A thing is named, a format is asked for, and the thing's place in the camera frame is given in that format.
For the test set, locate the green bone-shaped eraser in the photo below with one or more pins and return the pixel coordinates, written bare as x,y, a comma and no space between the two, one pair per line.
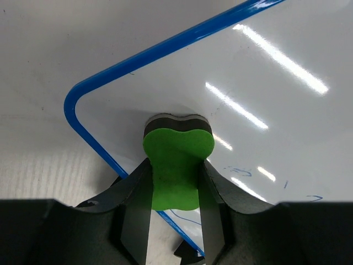
176,146

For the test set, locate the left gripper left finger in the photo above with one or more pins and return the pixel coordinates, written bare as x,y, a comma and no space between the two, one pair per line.
109,228

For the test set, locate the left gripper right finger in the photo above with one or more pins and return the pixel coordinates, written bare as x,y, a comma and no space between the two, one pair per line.
238,228

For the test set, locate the blue framed whiteboard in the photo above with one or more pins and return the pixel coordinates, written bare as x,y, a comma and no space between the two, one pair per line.
273,79

